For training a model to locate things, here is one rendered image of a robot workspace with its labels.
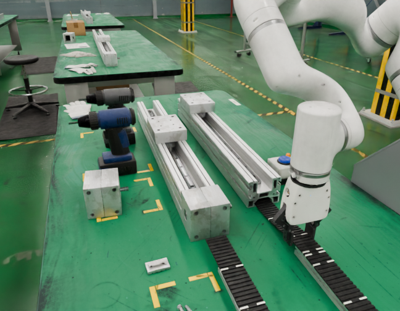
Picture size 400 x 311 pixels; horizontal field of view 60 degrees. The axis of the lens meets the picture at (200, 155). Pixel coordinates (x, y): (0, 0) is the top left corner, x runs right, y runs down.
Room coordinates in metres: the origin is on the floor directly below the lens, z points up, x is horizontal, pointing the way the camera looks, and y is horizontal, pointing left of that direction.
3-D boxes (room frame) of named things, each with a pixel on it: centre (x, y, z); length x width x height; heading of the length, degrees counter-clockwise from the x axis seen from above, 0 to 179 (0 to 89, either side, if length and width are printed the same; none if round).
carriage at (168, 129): (1.14, 0.12, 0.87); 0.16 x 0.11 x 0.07; 17
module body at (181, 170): (1.14, 0.12, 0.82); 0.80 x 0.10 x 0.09; 17
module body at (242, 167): (1.20, -0.06, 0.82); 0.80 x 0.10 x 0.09; 17
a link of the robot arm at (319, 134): (0.65, -0.24, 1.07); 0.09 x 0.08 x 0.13; 115
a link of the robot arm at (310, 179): (0.64, -0.23, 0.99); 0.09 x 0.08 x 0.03; 107
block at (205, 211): (0.72, -0.02, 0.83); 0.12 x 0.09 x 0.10; 107
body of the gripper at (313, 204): (0.65, -0.23, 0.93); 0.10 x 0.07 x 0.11; 107
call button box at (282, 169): (0.97, -0.26, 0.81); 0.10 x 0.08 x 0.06; 107
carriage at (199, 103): (1.44, 0.01, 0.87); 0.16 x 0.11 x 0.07; 17
